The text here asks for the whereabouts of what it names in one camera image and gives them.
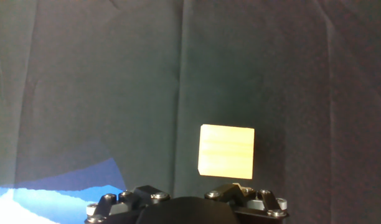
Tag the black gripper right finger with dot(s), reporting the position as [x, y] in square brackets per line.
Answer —
[269, 199]

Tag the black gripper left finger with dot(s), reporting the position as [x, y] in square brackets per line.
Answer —
[106, 202]

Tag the small wooden block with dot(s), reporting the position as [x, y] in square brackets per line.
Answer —
[226, 152]

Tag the black cloth with blue print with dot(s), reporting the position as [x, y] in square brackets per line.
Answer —
[115, 77]

